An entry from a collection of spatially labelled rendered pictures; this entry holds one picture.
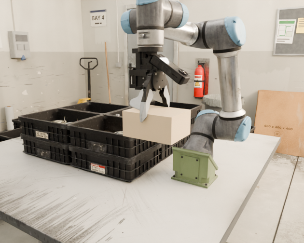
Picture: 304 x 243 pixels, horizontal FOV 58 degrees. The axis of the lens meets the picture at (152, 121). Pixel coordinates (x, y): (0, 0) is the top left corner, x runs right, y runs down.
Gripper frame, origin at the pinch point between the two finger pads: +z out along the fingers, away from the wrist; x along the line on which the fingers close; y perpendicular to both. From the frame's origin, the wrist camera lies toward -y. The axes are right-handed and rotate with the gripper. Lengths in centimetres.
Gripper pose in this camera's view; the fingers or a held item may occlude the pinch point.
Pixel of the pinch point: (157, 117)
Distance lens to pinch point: 80.3
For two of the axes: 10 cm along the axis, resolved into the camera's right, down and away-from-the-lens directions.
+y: -8.5, -1.2, 5.2
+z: 0.1, 9.7, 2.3
